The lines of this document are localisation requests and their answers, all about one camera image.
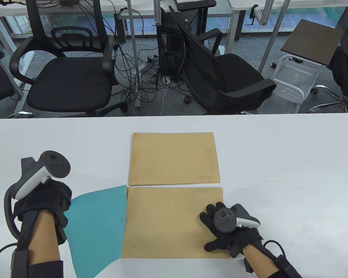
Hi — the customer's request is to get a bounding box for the white power strip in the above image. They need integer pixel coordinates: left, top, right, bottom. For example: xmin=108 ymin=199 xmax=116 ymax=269
xmin=133 ymin=55 xmax=158 ymax=77

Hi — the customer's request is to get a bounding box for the black glove cable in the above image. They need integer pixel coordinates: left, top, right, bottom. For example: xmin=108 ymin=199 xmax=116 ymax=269
xmin=0 ymin=243 xmax=18 ymax=272
xmin=262 ymin=240 xmax=286 ymax=257

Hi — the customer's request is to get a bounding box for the black computer tower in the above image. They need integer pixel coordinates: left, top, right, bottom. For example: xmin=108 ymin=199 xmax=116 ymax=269
xmin=157 ymin=12 xmax=189 ymax=80

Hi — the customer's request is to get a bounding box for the black mesh office chair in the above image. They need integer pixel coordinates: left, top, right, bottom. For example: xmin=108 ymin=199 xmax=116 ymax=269
xmin=168 ymin=5 xmax=277 ymax=115

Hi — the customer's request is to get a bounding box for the black chair with loop handle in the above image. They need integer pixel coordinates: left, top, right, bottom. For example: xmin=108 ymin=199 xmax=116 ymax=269
xmin=9 ymin=0 xmax=127 ymax=117

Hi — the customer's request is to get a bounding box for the person's left forearm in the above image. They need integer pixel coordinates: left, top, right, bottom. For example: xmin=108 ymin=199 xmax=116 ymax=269
xmin=26 ymin=210 xmax=64 ymax=278

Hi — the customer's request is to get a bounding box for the aluminium frame post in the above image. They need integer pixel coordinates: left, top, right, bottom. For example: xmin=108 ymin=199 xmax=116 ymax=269
xmin=255 ymin=0 xmax=276 ymax=26
xmin=127 ymin=0 xmax=142 ymax=107
xmin=258 ymin=0 xmax=291 ymax=73
xmin=153 ymin=0 xmax=163 ymax=27

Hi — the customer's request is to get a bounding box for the black and white controller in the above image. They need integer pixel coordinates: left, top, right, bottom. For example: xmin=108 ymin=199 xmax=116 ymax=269
xmin=214 ymin=203 xmax=261 ymax=233
xmin=3 ymin=150 xmax=71 ymax=239

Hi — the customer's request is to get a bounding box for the black clamp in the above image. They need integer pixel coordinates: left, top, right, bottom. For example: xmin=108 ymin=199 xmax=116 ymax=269
xmin=244 ymin=4 xmax=260 ymax=27

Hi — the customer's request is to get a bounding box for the person's right hand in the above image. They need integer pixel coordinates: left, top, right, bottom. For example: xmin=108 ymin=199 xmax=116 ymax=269
xmin=199 ymin=201 xmax=264 ymax=259

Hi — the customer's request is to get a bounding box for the white utility cart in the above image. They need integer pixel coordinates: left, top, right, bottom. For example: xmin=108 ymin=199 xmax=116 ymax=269
xmin=258 ymin=54 xmax=320 ymax=114

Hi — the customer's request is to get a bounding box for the person's right forearm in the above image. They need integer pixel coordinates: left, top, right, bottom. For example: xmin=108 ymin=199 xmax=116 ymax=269
xmin=243 ymin=243 xmax=282 ymax=278

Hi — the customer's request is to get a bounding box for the tangle of black cables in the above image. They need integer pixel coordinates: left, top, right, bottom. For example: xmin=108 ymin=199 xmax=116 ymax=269
xmin=104 ymin=0 xmax=192 ymax=115

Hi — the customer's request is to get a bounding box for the person's left hand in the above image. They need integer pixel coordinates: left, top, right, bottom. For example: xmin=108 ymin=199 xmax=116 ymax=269
xmin=13 ymin=177 xmax=73 ymax=246

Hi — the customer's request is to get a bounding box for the blue paper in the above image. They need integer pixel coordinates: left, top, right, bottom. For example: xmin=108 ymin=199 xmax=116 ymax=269
xmin=64 ymin=185 xmax=127 ymax=278

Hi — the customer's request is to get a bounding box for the black office chair chrome base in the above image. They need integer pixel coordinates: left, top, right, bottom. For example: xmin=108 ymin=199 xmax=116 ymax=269
xmin=309 ymin=6 xmax=348 ymax=113

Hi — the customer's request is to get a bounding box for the dark wooden board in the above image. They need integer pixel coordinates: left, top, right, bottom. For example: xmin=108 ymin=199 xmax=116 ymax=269
xmin=280 ymin=19 xmax=344 ymax=66

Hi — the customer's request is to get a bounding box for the black desk stand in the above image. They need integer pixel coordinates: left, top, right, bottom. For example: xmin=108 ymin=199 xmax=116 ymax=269
xmin=173 ymin=0 xmax=217 ymax=11

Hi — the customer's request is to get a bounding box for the brown A4 envelope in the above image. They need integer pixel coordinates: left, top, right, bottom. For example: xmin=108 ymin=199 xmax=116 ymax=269
xmin=129 ymin=132 xmax=221 ymax=186
xmin=122 ymin=187 xmax=231 ymax=259

